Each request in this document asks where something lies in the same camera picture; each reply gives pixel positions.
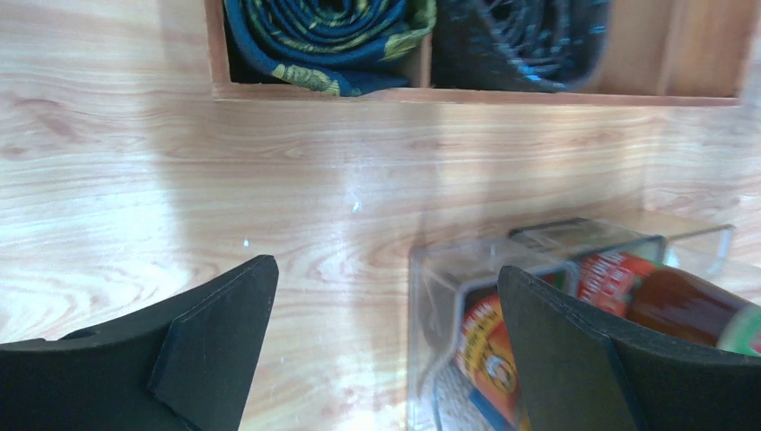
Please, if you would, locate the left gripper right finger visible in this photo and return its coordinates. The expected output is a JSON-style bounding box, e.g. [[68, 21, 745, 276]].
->
[[497, 266, 760, 431]]

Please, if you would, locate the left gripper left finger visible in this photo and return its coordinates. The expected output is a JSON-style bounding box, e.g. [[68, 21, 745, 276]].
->
[[1, 255, 279, 430]]

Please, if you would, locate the red lid chili jar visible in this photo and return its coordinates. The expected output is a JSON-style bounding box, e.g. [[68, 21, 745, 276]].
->
[[455, 293, 531, 430]]

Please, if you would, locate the clear plastic organizer bin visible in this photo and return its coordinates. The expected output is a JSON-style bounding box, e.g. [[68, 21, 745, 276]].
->
[[407, 211, 735, 430]]

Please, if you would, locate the yellow cap sauce bottle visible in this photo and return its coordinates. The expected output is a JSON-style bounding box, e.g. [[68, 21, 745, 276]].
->
[[573, 251, 760, 356]]

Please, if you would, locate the silver lid spice jar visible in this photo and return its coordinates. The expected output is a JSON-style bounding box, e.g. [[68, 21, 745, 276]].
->
[[433, 362, 514, 431]]

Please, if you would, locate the wooden compartment tray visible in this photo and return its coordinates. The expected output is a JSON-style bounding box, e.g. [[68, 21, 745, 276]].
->
[[204, 0, 761, 109]]

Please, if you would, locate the black coil lower middle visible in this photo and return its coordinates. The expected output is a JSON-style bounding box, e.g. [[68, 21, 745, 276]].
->
[[431, 0, 611, 93]]

